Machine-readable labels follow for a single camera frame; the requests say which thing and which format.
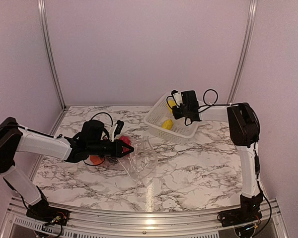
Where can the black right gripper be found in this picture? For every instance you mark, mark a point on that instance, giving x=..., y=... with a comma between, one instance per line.
x=177, y=116

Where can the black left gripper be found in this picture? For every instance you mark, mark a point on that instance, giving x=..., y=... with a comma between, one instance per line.
x=117, y=150

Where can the yellow fake lemon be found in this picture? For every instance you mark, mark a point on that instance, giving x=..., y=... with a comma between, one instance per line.
x=170, y=105

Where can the yellow fake corn cob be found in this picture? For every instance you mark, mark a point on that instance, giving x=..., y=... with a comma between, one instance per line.
x=168, y=124

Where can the clear zip top bag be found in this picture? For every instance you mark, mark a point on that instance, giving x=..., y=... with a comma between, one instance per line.
x=140, y=165

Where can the dark red fake grapes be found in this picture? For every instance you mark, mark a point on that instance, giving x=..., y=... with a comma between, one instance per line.
x=112, y=160

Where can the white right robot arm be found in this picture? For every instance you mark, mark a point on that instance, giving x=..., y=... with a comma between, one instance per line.
x=244, y=130

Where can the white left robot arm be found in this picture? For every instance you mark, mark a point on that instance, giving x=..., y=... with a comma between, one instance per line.
x=93, y=140

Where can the red fake pepper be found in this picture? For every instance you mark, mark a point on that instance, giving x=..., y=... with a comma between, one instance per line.
x=126, y=140

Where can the orange fake fruit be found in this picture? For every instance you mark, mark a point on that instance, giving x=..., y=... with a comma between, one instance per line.
x=96, y=160

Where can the white perforated plastic basket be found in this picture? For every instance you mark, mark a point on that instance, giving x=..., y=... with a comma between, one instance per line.
x=179, y=134

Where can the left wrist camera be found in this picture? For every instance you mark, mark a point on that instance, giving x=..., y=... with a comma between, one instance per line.
x=115, y=130

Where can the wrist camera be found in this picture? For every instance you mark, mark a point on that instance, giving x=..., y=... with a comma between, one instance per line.
x=115, y=130
x=177, y=97

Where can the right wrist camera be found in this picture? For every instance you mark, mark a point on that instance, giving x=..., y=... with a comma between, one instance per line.
x=177, y=97

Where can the left aluminium frame post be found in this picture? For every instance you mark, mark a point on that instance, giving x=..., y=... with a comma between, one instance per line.
x=52, y=65

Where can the aluminium frame post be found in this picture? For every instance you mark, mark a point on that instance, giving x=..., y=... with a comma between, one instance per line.
x=244, y=50
x=52, y=65

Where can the aluminium front rail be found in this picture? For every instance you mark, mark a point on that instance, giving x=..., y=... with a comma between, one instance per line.
x=93, y=223

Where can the right aluminium frame post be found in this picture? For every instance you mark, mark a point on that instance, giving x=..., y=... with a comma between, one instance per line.
x=244, y=50

